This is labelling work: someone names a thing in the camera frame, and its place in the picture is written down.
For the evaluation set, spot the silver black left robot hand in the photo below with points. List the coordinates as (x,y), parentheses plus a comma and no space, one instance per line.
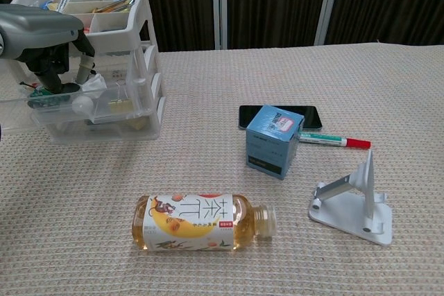
(31,29)

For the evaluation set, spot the white organizer tray with items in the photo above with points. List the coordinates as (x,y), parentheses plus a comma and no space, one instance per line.
(114,36)

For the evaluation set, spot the blue candy wrapper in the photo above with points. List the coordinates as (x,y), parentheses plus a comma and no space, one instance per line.
(45,3)

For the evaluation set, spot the green circuit board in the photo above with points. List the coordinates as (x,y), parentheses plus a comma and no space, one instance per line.
(43,99)

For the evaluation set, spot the crumpled white tissue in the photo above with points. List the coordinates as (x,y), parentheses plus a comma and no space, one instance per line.
(94,82)

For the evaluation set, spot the gold metal clip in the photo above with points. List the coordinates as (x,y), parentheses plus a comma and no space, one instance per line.
(114,5)

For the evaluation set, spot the white plastic ball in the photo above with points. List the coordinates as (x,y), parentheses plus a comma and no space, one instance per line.
(83,105)

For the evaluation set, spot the gold binder clip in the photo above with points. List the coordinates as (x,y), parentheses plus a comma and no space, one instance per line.
(119,106)

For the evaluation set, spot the beige woven tablecloth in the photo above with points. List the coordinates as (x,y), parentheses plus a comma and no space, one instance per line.
(208,171)

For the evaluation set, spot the tea bottle with yellow label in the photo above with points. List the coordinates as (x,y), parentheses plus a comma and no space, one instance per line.
(194,223)

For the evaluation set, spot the small blue cardboard box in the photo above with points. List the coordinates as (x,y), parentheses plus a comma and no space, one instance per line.
(268,147)

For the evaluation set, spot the black smartphone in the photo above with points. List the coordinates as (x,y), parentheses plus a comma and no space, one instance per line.
(312,117)

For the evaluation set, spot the green marker with red cap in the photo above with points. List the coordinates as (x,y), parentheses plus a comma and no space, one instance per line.
(326,140)

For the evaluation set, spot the white folding phone stand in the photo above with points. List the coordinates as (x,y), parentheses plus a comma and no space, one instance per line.
(347,213)

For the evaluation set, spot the black folding screen white frame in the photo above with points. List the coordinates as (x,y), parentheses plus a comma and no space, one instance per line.
(277,1)

